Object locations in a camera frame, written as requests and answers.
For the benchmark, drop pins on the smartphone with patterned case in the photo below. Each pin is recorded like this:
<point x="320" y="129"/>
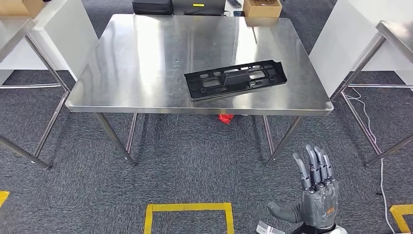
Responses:
<point x="235" y="3"/>

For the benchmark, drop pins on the black smartphone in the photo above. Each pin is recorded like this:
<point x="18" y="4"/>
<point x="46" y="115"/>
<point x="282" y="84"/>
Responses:
<point x="238" y="13"/>

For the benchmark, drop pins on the black plastic part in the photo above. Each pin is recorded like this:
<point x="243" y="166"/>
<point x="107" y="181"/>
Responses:
<point x="235" y="80"/>

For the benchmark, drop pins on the black soft case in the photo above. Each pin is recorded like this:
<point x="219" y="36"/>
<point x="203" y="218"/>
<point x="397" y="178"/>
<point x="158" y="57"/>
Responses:
<point x="151" y="7"/>

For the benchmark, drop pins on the plain cardboard box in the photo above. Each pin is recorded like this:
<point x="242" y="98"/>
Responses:
<point x="16" y="8"/>

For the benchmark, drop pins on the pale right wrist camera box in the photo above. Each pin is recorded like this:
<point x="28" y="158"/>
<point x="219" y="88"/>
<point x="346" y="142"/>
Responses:
<point x="266" y="228"/>

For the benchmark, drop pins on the stainless steel table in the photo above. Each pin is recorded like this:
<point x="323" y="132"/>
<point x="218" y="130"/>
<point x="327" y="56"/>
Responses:
<point x="398" y="35"/>
<point x="13" y="32"/>

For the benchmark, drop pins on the cardboard box with tools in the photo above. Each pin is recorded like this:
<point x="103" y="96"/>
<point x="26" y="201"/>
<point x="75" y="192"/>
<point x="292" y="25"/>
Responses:
<point x="261" y="11"/>

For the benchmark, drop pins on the white partition panel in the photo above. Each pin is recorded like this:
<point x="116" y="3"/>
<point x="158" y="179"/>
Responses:
<point x="67" y="32"/>
<point x="342" y="38"/>

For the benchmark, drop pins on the red plastic object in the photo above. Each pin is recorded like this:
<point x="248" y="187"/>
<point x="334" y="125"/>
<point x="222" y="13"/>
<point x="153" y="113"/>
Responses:
<point x="226" y="118"/>

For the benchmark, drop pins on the yellow floor tape square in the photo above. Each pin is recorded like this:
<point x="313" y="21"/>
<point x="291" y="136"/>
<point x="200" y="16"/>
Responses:
<point x="3" y="197"/>
<point x="190" y="207"/>
<point x="398" y="214"/>

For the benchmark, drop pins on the dark hard case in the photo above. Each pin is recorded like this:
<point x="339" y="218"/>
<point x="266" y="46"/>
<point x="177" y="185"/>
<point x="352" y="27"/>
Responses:
<point x="200" y="9"/>

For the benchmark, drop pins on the stainless steel workbench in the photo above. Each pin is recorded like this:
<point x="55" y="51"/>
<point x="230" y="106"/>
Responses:
<point x="145" y="64"/>

